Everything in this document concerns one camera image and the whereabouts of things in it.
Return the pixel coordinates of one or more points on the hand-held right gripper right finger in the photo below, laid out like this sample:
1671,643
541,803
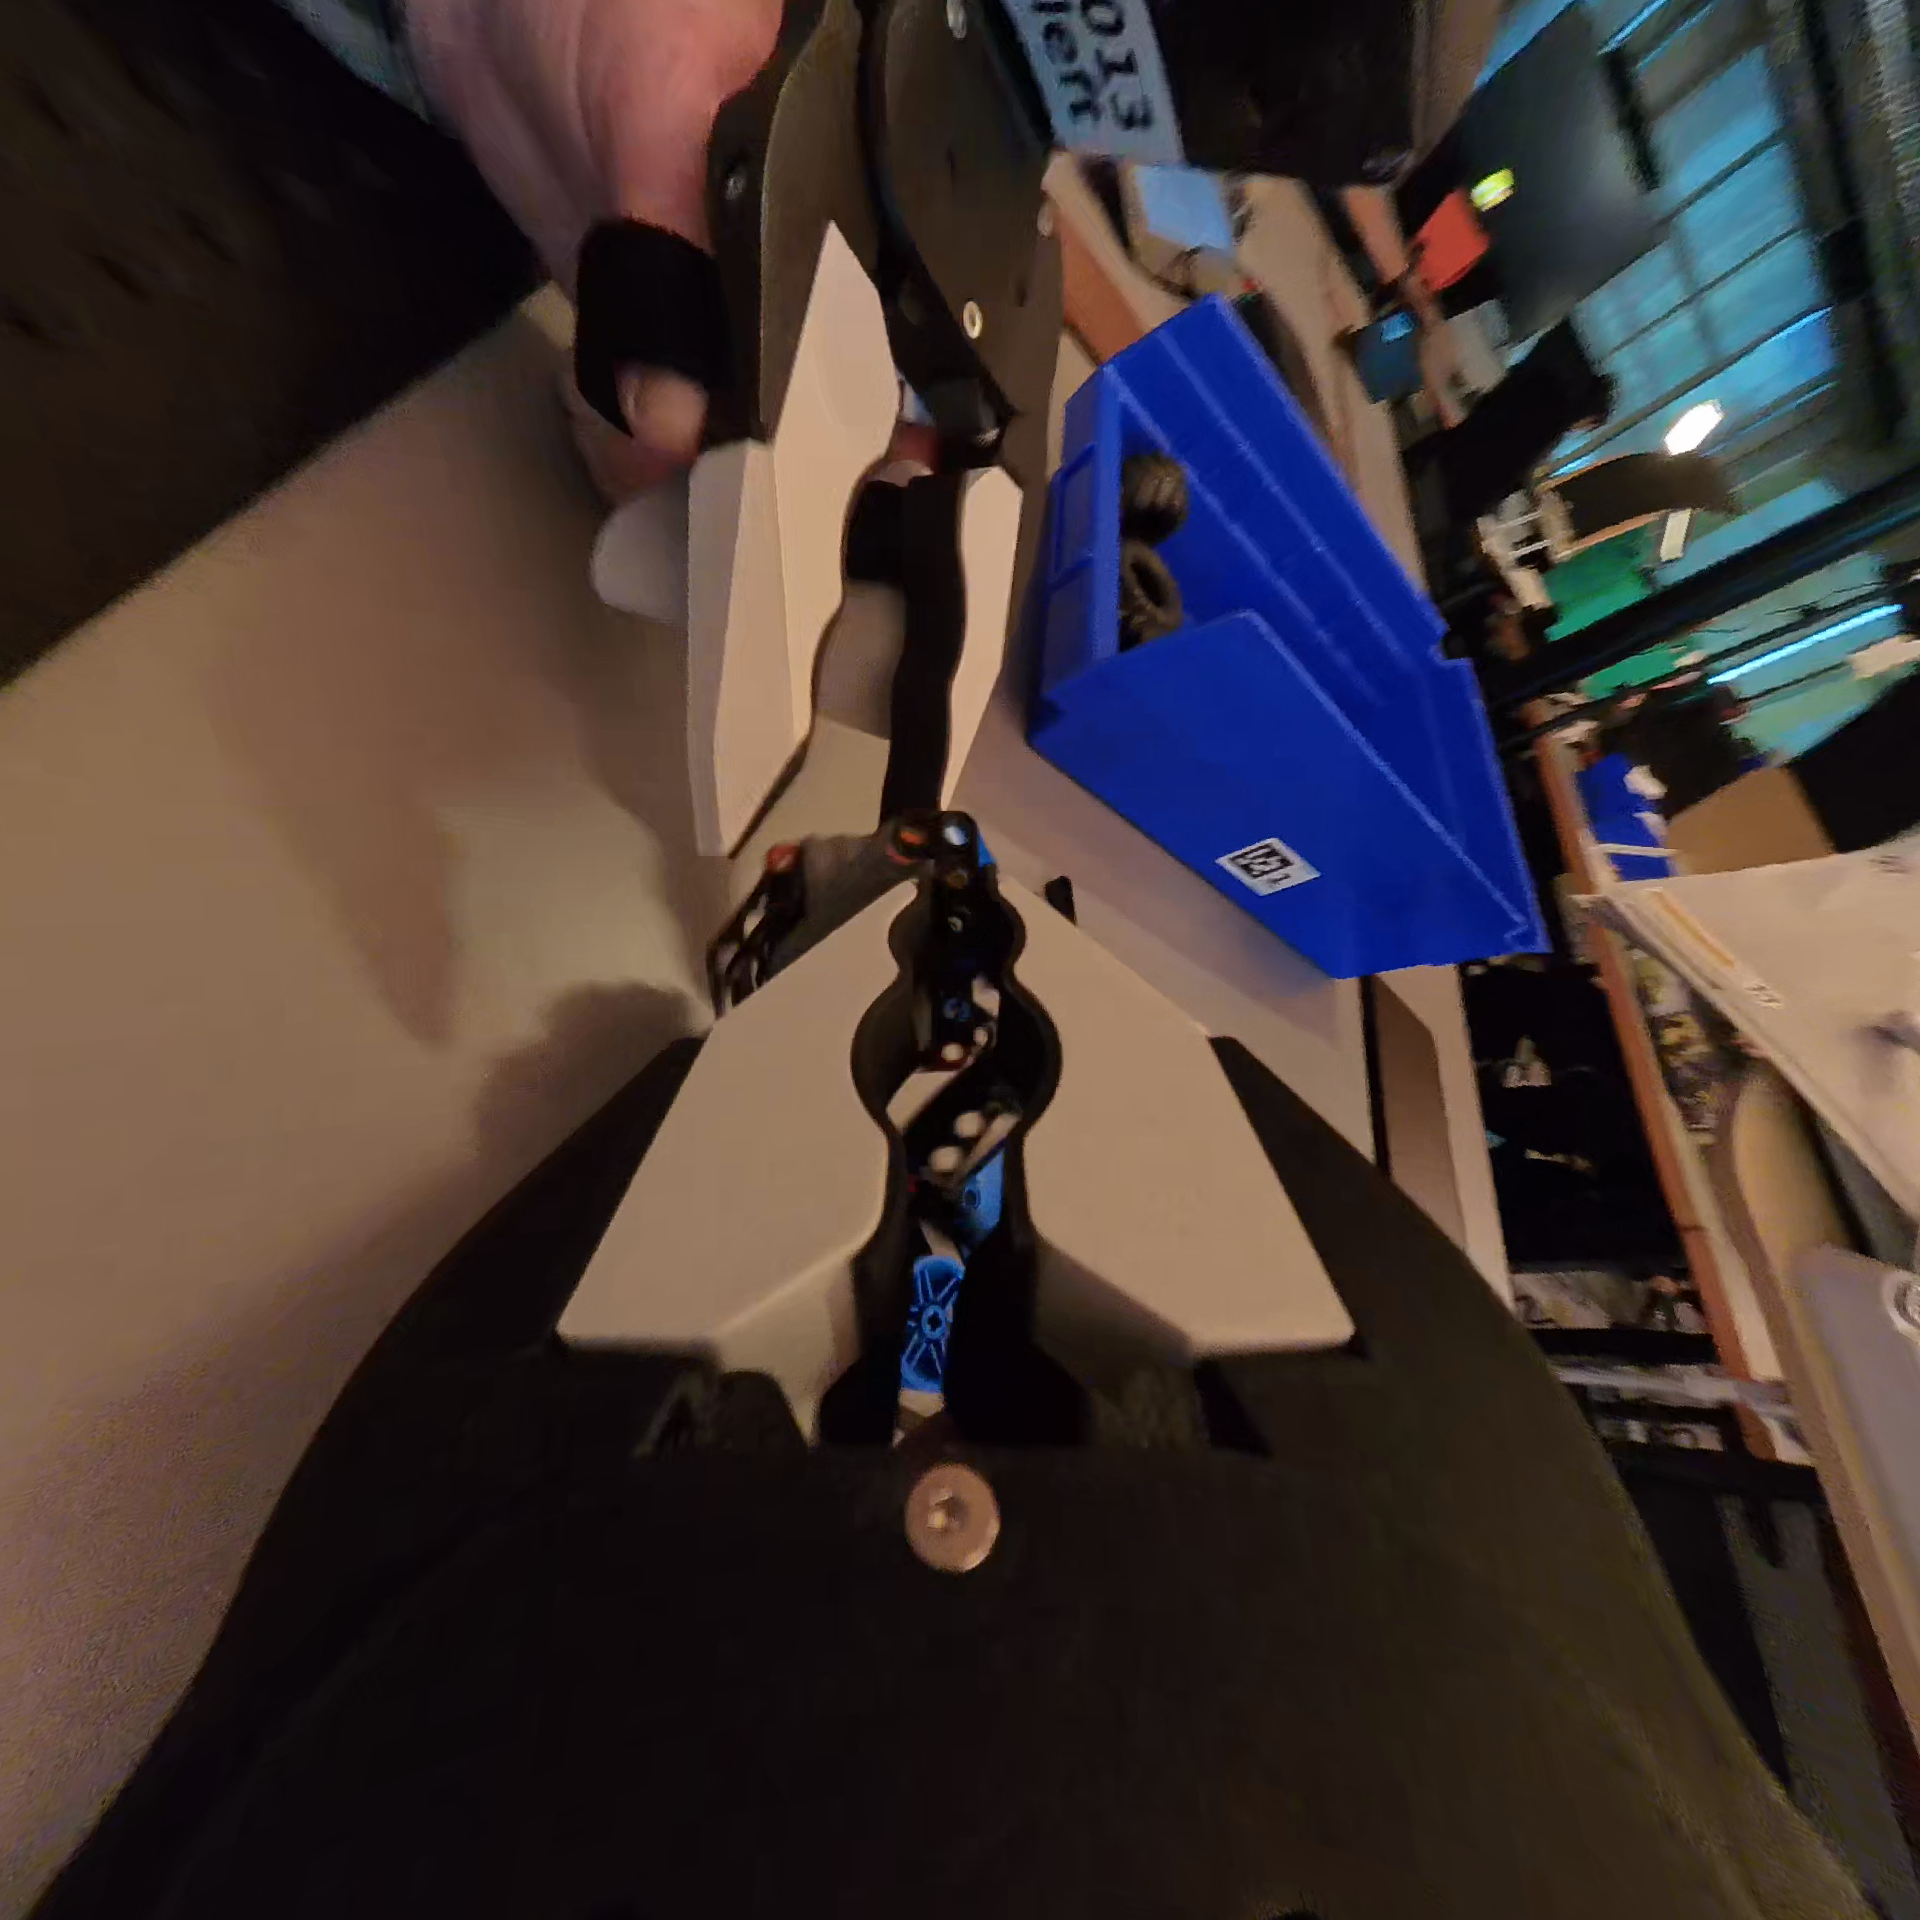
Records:
1187,1200

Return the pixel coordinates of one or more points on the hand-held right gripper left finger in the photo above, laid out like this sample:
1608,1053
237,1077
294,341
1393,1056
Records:
720,1200

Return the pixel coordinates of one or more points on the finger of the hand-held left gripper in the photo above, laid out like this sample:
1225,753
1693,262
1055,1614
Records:
980,600
764,629

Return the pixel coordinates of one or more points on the partly built toy chassis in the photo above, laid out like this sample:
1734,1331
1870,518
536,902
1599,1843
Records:
960,974

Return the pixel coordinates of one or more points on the instruction booklet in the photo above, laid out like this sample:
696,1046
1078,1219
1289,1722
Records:
1801,961

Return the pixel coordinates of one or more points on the black toy tire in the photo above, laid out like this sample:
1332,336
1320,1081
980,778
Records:
1150,592
1155,494

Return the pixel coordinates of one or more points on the blue spoked toy wheel rim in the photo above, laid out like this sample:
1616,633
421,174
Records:
928,1321

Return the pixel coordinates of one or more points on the small blue storage bin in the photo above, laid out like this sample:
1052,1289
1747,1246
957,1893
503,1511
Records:
1623,818

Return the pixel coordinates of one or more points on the green storage bin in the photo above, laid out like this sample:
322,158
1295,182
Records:
1614,600

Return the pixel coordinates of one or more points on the black dimpled mat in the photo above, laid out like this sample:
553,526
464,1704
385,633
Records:
180,300

